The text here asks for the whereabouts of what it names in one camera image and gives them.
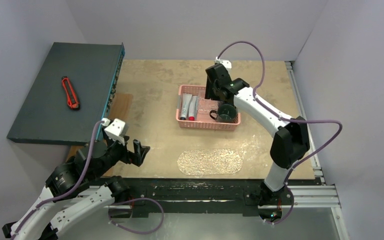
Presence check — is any white toothpaste tube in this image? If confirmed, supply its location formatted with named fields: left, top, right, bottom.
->
left=179, top=93, right=193, bottom=121

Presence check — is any red utility knife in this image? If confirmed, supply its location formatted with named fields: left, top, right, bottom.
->
left=61, top=76, right=80, bottom=111

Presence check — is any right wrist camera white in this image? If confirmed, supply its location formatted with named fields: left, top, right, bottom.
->
left=214, top=56, right=232, bottom=71

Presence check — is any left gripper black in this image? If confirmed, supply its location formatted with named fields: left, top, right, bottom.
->
left=91, top=125, right=150, bottom=180

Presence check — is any pink plastic basket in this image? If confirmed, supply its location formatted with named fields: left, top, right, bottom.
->
left=175, top=84, right=241, bottom=131

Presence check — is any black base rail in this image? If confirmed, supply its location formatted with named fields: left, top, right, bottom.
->
left=109, top=177, right=298, bottom=220

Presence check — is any aluminium frame rail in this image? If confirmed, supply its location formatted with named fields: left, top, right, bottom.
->
left=285, top=61, right=350, bottom=240

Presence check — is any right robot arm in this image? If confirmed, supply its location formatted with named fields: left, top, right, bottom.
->
left=205, top=63, right=310, bottom=204

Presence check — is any purple cable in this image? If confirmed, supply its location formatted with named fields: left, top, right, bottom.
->
left=9, top=119, right=107, bottom=240
left=216, top=41, right=343, bottom=226

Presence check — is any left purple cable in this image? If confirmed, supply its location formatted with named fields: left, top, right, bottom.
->
left=9, top=119, right=107, bottom=240

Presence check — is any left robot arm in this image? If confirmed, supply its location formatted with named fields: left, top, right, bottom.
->
left=2, top=139, right=151, bottom=240

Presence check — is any clear plastic soap dish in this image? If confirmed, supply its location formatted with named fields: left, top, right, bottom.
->
left=196, top=98, right=219, bottom=122

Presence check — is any red cap toothpaste tube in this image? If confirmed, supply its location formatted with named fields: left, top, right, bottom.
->
left=188, top=95, right=198, bottom=121

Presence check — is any dark green mug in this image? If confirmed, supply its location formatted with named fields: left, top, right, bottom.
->
left=209, top=103, right=238, bottom=124

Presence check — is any clear textured oval tray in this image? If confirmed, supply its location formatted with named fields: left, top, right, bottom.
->
left=177, top=148, right=243, bottom=176

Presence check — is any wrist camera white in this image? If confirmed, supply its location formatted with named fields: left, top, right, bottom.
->
left=101, top=117, right=129, bottom=146
left=214, top=56, right=232, bottom=71

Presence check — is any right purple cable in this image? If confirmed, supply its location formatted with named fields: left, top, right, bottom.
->
left=216, top=41, right=343, bottom=226

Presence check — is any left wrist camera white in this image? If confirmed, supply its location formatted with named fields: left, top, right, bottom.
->
left=101, top=117, right=129, bottom=146

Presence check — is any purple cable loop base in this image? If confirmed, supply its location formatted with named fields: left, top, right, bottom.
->
left=107, top=196, right=164, bottom=235

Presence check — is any dark grey network switch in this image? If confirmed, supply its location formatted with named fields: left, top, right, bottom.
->
left=7, top=42, right=125, bottom=146

